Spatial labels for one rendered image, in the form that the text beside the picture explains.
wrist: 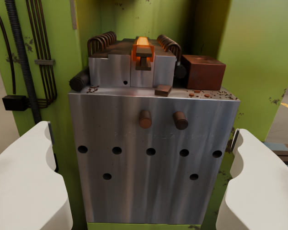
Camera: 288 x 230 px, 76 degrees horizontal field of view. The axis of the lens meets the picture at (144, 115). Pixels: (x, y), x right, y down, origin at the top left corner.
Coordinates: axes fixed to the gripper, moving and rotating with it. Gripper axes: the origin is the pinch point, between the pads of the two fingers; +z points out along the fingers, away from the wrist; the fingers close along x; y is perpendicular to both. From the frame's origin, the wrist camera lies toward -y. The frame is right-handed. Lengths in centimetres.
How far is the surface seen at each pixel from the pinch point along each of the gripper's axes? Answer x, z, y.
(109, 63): -7.4, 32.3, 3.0
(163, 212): 9, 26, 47
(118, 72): -5.4, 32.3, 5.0
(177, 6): 15, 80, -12
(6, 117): -150, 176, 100
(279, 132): 162, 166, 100
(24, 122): -40, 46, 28
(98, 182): -10.7, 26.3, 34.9
